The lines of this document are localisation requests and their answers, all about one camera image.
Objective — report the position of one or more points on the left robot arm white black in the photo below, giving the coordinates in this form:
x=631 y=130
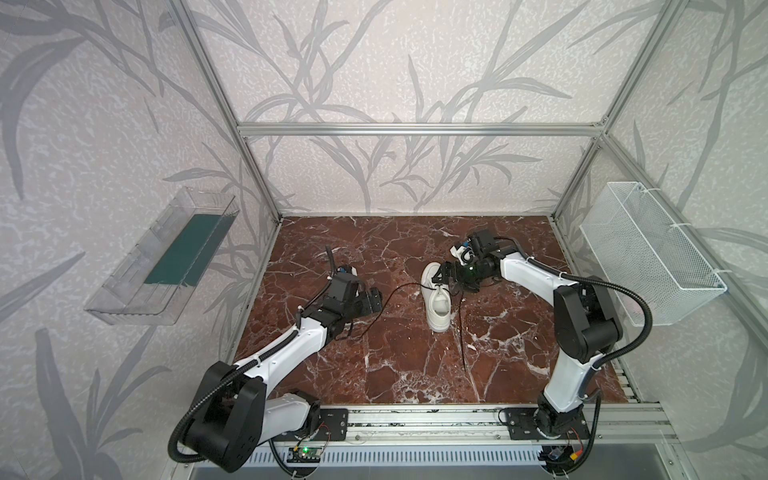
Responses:
x=233 y=411

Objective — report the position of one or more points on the aluminium frame crossbar back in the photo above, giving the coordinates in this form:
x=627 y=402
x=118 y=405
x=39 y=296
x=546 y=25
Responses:
x=253 y=129

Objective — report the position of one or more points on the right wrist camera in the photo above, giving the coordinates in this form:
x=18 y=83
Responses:
x=478 y=245

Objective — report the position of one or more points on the white wire mesh basket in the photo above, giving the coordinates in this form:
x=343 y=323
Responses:
x=639 y=245

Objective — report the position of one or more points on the black shoelace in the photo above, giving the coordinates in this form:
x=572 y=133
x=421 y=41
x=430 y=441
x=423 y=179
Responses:
x=397 y=342

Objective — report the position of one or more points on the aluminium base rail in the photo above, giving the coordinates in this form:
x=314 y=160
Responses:
x=477 y=424

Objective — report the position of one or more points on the clear plastic wall bin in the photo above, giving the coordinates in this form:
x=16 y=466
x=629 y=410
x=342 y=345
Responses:
x=155 y=281

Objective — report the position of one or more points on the aluminium frame post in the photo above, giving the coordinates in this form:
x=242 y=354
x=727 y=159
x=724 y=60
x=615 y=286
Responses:
x=183 y=17
x=668 y=16

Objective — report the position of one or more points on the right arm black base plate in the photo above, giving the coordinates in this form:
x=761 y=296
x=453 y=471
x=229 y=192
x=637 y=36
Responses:
x=533 y=423

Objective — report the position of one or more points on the right circuit board with wires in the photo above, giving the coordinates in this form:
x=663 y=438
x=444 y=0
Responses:
x=561 y=454

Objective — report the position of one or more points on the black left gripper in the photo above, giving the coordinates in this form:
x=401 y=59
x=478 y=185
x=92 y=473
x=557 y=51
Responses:
x=365 y=300

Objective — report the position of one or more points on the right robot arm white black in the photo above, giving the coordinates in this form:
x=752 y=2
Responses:
x=586 y=324

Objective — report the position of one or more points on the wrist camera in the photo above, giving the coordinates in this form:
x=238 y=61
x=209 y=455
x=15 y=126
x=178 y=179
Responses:
x=346 y=274
x=478 y=245

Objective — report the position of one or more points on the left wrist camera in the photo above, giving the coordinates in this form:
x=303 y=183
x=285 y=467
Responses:
x=346 y=274

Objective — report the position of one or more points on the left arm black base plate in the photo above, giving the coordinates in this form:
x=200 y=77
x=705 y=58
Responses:
x=325 y=424

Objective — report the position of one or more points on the aluminium frame post back right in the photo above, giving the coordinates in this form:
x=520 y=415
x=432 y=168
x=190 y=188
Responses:
x=668 y=16

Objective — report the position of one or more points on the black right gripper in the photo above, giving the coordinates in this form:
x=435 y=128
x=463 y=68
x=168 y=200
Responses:
x=454 y=275

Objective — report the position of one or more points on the aluminium frame post back left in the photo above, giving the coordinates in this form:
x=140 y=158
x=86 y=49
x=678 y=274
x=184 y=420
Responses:
x=183 y=17

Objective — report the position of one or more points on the white sneaker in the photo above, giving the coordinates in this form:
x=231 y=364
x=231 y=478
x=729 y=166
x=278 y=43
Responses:
x=436 y=298

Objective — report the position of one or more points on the left green circuit board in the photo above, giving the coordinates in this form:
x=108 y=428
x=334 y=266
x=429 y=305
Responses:
x=300 y=455

